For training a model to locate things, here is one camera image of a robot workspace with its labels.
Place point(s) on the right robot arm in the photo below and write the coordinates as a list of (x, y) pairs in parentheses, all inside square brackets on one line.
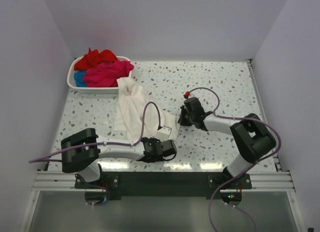
[(251, 135)]

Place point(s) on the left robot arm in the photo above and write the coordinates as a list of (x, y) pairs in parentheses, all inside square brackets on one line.
[(81, 151)]

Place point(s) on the white t shirt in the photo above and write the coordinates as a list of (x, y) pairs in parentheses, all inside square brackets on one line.
[(129, 117)]

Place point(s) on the white plastic laundry basket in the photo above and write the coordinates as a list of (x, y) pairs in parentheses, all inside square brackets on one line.
[(92, 90)]

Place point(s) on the blue t shirt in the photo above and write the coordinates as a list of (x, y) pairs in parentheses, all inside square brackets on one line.
[(79, 78)]

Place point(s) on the red t shirt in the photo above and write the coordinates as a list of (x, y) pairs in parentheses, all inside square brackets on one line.
[(93, 58)]

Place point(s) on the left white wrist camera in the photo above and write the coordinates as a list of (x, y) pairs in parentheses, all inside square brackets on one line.
[(163, 133)]

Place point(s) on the magenta t shirt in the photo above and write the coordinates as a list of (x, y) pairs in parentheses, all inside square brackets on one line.
[(106, 75)]

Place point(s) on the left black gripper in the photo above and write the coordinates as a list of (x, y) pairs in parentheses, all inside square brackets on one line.
[(155, 140)]

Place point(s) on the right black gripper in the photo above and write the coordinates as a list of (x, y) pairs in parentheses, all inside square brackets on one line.
[(181, 120)]

